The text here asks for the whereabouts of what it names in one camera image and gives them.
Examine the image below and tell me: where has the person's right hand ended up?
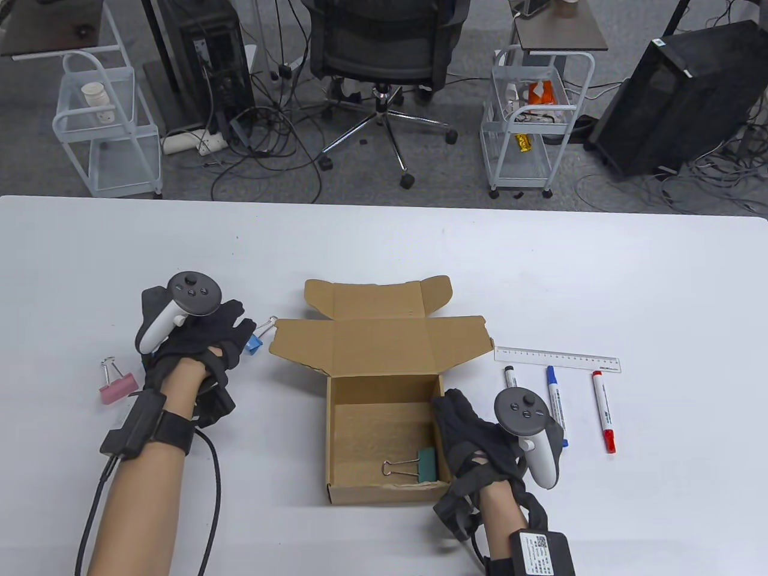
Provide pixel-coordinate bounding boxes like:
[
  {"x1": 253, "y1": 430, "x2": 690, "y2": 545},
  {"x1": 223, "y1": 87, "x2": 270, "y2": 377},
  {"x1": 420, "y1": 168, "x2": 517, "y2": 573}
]
[{"x1": 432, "y1": 388, "x2": 524, "y2": 490}]

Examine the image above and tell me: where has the person's left hand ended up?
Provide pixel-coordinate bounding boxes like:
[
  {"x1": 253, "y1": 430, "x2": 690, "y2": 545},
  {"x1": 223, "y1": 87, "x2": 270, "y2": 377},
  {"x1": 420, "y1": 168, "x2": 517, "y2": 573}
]
[{"x1": 141, "y1": 287, "x2": 257, "y2": 394}]

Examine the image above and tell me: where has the green binder clip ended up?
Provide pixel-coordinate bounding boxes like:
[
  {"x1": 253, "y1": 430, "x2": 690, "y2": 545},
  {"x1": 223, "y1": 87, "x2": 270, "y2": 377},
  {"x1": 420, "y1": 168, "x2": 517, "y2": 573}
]
[{"x1": 382, "y1": 448, "x2": 437, "y2": 482}]

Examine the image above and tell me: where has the blue binder clip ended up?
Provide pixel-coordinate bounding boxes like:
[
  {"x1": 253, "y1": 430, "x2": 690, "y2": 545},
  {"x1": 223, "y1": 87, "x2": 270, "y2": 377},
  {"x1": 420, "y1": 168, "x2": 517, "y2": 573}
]
[{"x1": 246, "y1": 316, "x2": 278, "y2": 356}]

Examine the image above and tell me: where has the blue marker pen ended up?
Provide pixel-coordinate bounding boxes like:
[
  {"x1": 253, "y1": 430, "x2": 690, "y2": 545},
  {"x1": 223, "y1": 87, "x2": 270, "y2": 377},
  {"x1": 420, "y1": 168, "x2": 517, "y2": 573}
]
[{"x1": 545, "y1": 365, "x2": 569, "y2": 448}]

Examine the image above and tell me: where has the pink binder clip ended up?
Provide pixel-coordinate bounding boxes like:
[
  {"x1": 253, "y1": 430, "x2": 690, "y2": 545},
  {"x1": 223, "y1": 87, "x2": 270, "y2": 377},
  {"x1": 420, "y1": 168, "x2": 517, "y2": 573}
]
[{"x1": 99, "y1": 357, "x2": 139, "y2": 406}]

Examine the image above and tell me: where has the clear plastic ruler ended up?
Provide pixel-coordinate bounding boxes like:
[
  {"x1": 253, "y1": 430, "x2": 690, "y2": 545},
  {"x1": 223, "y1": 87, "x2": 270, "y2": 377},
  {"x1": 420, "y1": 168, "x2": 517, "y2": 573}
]
[{"x1": 494, "y1": 347, "x2": 622, "y2": 374}]

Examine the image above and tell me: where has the red marker pen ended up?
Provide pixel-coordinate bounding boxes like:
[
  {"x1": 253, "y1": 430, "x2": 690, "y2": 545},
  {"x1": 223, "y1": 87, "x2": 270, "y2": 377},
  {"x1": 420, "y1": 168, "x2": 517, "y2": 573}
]
[{"x1": 592, "y1": 370, "x2": 617, "y2": 454}]

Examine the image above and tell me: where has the brown cardboard mailer box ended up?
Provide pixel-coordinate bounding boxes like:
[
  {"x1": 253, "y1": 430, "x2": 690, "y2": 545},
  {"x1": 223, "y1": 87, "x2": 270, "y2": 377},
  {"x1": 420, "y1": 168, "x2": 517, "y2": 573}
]
[{"x1": 268, "y1": 275, "x2": 494, "y2": 505}]

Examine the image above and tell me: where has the person's right forearm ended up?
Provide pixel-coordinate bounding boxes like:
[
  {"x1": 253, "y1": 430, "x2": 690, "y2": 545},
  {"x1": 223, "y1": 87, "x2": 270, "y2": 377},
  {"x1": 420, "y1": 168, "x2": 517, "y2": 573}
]
[{"x1": 479, "y1": 480, "x2": 535, "y2": 576}]

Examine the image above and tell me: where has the person's left forearm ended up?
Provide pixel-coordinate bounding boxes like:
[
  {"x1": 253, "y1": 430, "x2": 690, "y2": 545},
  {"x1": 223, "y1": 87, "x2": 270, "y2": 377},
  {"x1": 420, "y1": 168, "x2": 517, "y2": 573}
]
[{"x1": 87, "y1": 359, "x2": 211, "y2": 576}]

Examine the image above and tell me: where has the black wrist sensor box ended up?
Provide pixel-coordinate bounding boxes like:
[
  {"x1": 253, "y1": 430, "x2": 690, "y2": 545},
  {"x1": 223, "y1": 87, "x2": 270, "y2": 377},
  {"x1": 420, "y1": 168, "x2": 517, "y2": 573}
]
[
  {"x1": 485, "y1": 531, "x2": 575, "y2": 576},
  {"x1": 100, "y1": 390, "x2": 196, "y2": 461}
]

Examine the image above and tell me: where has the open black computer tower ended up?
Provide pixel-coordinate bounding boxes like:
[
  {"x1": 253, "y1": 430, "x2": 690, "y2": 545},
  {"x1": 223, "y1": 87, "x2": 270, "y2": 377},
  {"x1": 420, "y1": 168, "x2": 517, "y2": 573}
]
[{"x1": 157, "y1": 0, "x2": 257, "y2": 130}]

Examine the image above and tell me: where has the black mesh office chair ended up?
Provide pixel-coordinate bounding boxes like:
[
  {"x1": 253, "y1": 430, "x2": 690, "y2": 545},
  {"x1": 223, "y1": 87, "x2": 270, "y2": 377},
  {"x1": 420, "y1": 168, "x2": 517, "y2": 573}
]
[{"x1": 300, "y1": 0, "x2": 472, "y2": 190}]

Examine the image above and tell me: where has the grey white handheld controller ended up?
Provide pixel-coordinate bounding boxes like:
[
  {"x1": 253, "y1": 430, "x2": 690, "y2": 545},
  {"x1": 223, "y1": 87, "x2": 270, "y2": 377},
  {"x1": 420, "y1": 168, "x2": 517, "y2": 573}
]
[
  {"x1": 138, "y1": 271, "x2": 224, "y2": 355},
  {"x1": 494, "y1": 388, "x2": 568, "y2": 490}
]

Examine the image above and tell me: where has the white power strip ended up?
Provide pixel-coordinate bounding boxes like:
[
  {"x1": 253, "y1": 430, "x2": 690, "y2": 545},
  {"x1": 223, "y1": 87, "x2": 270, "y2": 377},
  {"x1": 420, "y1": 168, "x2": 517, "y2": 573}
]
[{"x1": 162, "y1": 125, "x2": 227, "y2": 155}]

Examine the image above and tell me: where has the dark wooden desk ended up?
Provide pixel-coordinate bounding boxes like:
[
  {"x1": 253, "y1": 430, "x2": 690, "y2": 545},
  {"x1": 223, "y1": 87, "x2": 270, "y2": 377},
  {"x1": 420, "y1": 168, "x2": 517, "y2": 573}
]
[{"x1": 0, "y1": 0, "x2": 106, "y2": 59}]

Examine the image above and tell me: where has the black mesh computer tower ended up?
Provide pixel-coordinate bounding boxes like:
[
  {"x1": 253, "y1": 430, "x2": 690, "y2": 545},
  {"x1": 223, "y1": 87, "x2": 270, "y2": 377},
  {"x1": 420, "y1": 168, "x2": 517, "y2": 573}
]
[{"x1": 588, "y1": 20, "x2": 768, "y2": 179}]

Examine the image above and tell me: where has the small brown desk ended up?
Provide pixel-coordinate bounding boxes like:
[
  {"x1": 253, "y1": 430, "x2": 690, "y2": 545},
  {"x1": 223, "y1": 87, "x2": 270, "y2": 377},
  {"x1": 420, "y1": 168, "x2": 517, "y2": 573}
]
[{"x1": 510, "y1": 0, "x2": 608, "y2": 52}]

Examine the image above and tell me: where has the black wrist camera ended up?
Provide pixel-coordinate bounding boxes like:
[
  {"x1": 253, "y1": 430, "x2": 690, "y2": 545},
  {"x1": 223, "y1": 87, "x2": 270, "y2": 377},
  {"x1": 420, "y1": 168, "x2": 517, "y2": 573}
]
[
  {"x1": 195, "y1": 387, "x2": 236, "y2": 430},
  {"x1": 432, "y1": 480, "x2": 481, "y2": 539}
]

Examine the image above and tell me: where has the black glove cable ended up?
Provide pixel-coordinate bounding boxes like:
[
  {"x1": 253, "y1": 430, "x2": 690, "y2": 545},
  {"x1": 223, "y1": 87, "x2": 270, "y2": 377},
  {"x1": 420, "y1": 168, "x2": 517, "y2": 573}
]
[
  {"x1": 468, "y1": 531, "x2": 490, "y2": 574},
  {"x1": 193, "y1": 429, "x2": 221, "y2": 576}
]

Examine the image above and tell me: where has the white wire utility cart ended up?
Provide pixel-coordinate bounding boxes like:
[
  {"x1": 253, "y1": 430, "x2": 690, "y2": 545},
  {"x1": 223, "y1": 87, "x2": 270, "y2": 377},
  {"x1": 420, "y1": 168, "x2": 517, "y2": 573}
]
[
  {"x1": 52, "y1": 50, "x2": 164, "y2": 199},
  {"x1": 480, "y1": 45, "x2": 596, "y2": 200}
]

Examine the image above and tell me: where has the tangle of black floor cables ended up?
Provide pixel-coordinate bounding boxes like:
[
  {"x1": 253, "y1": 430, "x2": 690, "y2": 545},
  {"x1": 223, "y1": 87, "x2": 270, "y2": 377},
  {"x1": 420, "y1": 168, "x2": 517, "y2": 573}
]
[
  {"x1": 207, "y1": 108, "x2": 325, "y2": 205},
  {"x1": 573, "y1": 120, "x2": 768, "y2": 217}
]

